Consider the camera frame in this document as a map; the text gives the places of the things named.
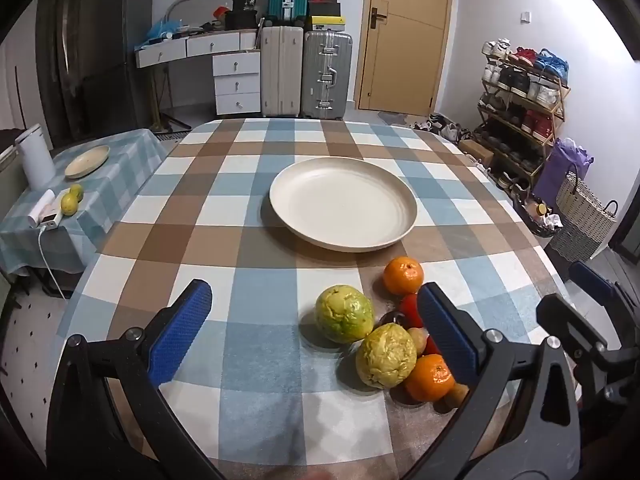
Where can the wooden door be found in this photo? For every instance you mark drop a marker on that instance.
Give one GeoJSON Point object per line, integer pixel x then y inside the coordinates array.
{"type": "Point", "coordinates": [405, 50]}

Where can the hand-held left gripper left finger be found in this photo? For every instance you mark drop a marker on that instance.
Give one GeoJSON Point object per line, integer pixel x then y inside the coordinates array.
{"type": "Point", "coordinates": [180, 330]}

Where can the metal shoe rack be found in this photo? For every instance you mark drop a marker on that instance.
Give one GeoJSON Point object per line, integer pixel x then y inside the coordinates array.
{"type": "Point", "coordinates": [520, 110]}

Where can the red tomato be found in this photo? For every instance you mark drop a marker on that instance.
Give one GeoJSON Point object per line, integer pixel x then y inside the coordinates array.
{"type": "Point", "coordinates": [411, 310]}

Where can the orange mandarin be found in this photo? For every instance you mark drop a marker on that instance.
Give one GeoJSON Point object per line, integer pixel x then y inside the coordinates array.
{"type": "Point", "coordinates": [402, 275]}
{"type": "Point", "coordinates": [430, 377]}

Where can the brown cardboard box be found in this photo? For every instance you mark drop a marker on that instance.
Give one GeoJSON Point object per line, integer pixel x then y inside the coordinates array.
{"type": "Point", "coordinates": [475, 152]}

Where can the small black printed box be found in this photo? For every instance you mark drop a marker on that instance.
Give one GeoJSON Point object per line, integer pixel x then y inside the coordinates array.
{"type": "Point", "coordinates": [245, 0]}

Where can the cream suitcase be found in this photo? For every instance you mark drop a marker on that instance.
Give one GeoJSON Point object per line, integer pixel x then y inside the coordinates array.
{"type": "Point", "coordinates": [281, 70]}

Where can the purple bag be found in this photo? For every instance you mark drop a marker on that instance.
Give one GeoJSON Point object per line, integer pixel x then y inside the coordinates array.
{"type": "Point", "coordinates": [562, 170]}

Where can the white power bank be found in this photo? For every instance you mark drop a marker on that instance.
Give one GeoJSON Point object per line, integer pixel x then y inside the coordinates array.
{"type": "Point", "coordinates": [51, 221]}

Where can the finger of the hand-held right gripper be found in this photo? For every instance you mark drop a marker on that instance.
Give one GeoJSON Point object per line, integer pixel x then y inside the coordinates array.
{"type": "Point", "coordinates": [565, 320]}
{"type": "Point", "coordinates": [590, 279]}

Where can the black bag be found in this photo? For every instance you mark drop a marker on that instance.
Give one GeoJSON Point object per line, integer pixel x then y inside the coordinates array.
{"type": "Point", "coordinates": [242, 20]}

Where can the dark purple passion fruit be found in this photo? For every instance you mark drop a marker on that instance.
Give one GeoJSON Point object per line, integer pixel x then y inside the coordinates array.
{"type": "Point", "coordinates": [392, 319]}

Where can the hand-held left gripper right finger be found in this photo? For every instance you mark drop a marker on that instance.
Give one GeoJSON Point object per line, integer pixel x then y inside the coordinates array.
{"type": "Point", "coordinates": [447, 340]}

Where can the green citrus fruit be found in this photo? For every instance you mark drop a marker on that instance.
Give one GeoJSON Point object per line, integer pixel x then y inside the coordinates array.
{"type": "Point", "coordinates": [75, 191]}
{"type": "Point", "coordinates": [69, 204]}

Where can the blue plastic bag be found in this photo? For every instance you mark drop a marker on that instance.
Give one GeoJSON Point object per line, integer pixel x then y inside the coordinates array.
{"type": "Point", "coordinates": [162, 31]}

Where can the dark grey fridge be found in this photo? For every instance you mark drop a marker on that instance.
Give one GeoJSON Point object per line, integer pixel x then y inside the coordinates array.
{"type": "Point", "coordinates": [115, 50]}

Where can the large cream plate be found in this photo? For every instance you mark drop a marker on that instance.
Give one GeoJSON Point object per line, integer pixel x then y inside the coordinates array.
{"type": "Point", "coordinates": [345, 200]}

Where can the white handheld device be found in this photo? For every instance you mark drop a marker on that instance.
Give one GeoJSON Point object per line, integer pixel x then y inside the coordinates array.
{"type": "Point", "coordinates": [42, 206]}

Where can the teal checked tablecloth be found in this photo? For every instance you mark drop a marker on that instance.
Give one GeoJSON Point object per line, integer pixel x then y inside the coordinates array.
{"type": "Point", "coordinates": [110, 185]}

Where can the brown blue checked tablecloth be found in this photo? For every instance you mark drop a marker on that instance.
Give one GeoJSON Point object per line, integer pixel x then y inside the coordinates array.
{"type": "Point", "coordinates": [225, 210]}

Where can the small beige plate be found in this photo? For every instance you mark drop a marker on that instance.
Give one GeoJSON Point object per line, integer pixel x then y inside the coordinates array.
{"type": "Point", "coordinates": [87, 161]}

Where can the white kettle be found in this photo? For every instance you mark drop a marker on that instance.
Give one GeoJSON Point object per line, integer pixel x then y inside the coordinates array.
{"type": "Point", "coordinates": [35, 160]}

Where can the grey doormat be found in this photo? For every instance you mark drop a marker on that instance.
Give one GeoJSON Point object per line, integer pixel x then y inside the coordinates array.
{"type": "Point", "coordinates": [395, 117]}

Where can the dark low basket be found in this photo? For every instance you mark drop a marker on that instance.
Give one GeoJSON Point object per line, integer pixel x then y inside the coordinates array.
{"type": "Point", "coordinates": [535, 220]}

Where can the small brown fruit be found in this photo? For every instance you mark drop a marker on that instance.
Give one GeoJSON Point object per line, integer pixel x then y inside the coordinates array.
{"type": "Point", "coordinates": [456, 395]}
{"type": "Point", "coordinates": [418, 339]}

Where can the green guava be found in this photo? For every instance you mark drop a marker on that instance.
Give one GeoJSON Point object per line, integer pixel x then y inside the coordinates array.
{"type": "Point", "coordinates": [344, 313]}

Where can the white desk with drawers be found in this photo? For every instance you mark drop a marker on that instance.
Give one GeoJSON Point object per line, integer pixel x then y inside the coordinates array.
{"type": "Point", "coordinates": [235, 80]}

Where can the silver suitcase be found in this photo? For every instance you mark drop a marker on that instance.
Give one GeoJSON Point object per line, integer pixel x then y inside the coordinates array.
{"type": "Point", "coordinates": [327, 75]}

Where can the plain black box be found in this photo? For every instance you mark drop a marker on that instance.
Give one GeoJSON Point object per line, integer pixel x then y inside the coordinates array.
{"type": "Point", "coordinates": [324, 9]}

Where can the grey wicker basket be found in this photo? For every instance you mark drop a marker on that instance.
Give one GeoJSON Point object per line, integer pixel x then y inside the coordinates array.
{"type": "Point", "coordinates": [582, 220]}

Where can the yellow guava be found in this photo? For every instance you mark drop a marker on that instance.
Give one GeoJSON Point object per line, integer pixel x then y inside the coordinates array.
{"type": "Point", "coordinates": [386, 355]}

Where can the scattered shoes pile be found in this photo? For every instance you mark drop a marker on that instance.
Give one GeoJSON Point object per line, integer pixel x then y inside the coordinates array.
{"type": "Point", "coordinates": [442, 127]}

